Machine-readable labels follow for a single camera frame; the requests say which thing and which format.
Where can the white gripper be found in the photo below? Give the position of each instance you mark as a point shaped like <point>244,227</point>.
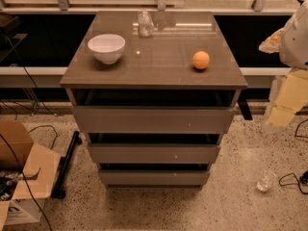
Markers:
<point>295,45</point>

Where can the grey drawer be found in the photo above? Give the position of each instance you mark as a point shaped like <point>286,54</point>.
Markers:
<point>153,178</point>
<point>152,121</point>
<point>148,154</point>

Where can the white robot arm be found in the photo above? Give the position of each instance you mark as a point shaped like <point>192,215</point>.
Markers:
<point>294,40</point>

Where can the grey top drawer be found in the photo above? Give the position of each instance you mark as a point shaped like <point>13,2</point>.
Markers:
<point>152,121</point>

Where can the grey drawer cabinet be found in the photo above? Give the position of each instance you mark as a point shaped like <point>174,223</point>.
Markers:
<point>156,72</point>

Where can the grey bottom drawer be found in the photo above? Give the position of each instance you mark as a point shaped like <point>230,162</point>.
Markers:
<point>153,178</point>

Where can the orange fruit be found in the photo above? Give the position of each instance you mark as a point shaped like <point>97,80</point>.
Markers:
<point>200,60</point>

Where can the clear glass on floor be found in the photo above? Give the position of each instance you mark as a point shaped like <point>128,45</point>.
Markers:
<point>266,181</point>

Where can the white ceramic bowl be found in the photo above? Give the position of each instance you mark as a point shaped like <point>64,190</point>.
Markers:
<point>107,48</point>

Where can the metal window railing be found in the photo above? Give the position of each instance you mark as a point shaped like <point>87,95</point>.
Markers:
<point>154,0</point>

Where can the black tripod bar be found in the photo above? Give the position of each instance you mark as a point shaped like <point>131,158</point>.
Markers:
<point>58,190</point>

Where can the brown cardboard box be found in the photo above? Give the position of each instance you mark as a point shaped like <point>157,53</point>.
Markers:
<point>36,167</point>

